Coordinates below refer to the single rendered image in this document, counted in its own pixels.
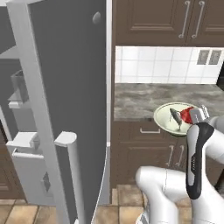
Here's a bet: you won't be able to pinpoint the grey fridge door bin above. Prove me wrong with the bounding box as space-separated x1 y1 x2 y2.
8 69 31 109

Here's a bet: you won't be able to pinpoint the grey wall socket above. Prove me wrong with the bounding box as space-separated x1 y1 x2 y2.
208 49 223 67
196 49 211 66

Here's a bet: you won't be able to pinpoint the grey fridge body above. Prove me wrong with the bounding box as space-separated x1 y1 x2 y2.
0 5 21 147

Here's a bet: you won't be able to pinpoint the brown drawer front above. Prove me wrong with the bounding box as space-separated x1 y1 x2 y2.
115 121 169 142

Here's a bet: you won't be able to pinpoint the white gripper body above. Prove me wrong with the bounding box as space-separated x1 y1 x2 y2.
190 106 207 125

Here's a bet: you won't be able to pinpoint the pale green bowl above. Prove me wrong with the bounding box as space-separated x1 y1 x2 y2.
153 101 202 137

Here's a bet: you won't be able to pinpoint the silver lower cupboard handle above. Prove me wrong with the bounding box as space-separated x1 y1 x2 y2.
165 144 175 168
175 144 186 168

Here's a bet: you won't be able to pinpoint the white fridge door handle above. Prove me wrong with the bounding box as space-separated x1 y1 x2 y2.
53 130 87 224

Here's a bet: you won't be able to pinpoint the white fridge door bin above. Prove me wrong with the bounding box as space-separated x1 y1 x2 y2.
5 130 56 207

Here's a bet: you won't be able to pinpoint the red steak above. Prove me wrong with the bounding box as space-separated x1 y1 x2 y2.
179 106 195 125

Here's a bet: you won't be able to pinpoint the silver cupboard handle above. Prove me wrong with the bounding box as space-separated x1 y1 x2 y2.
175 144 186 168
165 144 175 168
191 0 206 40
178 0 192 39

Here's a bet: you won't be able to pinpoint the brown cupboard beside fridge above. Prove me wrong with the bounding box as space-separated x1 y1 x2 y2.
0 119 26 201

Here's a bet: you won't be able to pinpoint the brown upper cupboard door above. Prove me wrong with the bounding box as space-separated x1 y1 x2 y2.
114 0 188 47
185 0 224 47

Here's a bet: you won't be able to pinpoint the grey fridge door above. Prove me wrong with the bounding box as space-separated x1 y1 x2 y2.
5 0 108 224

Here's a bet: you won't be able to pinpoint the silver drawer handle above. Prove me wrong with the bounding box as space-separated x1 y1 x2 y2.
138 127 162 135

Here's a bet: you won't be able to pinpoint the black appliance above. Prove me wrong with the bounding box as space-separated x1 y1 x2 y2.
215 59 224 88

